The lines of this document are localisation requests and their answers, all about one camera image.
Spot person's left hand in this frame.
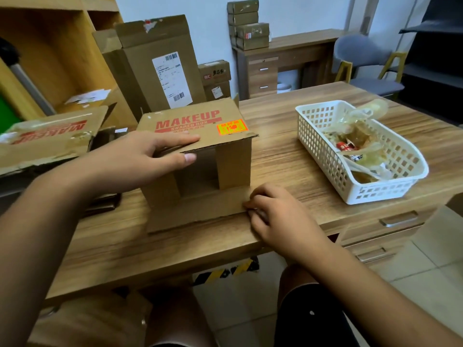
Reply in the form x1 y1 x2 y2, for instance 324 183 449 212
89 131 200 198

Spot red-print cardboard box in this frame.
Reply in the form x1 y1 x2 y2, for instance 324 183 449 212
0 106 109 176
137 98 258 234

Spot white paper slip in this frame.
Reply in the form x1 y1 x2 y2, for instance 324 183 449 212
65 89 111 105

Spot wooden desk with drawers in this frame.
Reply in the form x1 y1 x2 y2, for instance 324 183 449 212
232 29 348 101

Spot person's right leg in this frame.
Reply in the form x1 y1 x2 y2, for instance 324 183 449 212
274 263 362 347

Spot wooden table drawer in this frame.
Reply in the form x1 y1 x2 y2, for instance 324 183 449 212
347 226 424 265
339 205 436 247

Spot person's left leg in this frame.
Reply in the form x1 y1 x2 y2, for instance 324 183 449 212
144 287 218 347

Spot white plastic basket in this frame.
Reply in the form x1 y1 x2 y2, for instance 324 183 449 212
295 100 430 206

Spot olive flat cardboard box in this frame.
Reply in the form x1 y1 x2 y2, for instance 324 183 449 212
227 12 259 26
235 22 270 40
235 35 270 51
227 0 260 15

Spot person's right forearm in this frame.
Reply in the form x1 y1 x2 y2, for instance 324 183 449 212
286 238 463 347

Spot flattened red-print cardboard box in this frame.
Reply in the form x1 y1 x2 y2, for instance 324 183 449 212
0 106 109 176

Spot black shelf unit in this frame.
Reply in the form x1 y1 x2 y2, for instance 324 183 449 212
399 0 463 125

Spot person's leg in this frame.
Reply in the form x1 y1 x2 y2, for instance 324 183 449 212
274 263 362 347
144 287 218 347

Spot green board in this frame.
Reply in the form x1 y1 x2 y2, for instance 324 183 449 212
0 94 23 135

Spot small cardboard box white sticker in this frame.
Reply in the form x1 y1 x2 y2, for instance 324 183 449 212
204 81 232 102

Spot tall cardboard box white label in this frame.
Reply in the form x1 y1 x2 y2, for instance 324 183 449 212
93 15 207 121

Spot crumpled used clear tape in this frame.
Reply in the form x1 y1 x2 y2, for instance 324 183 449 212
323 99 394 184

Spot person's right hand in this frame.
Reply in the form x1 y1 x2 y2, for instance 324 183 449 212
242 182 328 263

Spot person's left forearm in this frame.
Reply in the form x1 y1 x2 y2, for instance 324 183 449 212
0 152 109 347

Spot grey chair wooden legs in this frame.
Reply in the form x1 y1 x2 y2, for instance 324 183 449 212
332 34 408 99

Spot small brown cardboard box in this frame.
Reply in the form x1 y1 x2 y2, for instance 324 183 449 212
198 60 232 87

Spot grey metal pole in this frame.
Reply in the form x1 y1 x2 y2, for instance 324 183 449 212
0 37 57 116

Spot dark brown box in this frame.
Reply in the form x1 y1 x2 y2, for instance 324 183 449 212
82 193 122 218

